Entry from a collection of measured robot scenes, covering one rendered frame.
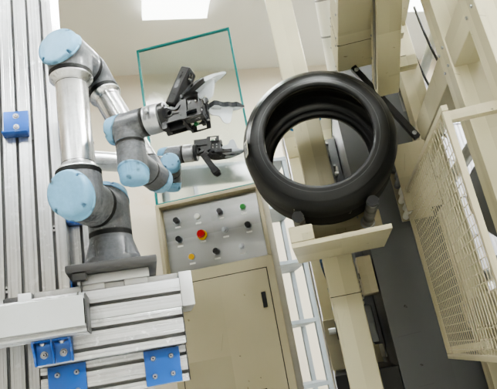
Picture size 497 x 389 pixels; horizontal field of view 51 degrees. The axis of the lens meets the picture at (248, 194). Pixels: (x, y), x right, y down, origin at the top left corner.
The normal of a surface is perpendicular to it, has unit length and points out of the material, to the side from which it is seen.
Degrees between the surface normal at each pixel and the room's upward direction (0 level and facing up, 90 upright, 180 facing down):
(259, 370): 90
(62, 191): 98
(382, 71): 162
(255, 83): 90
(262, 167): 93
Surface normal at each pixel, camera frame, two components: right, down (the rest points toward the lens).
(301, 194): -0.21, -0.10
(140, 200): 0.18, -0.33
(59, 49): -0.28, -0.38
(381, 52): 0.11, 0.80
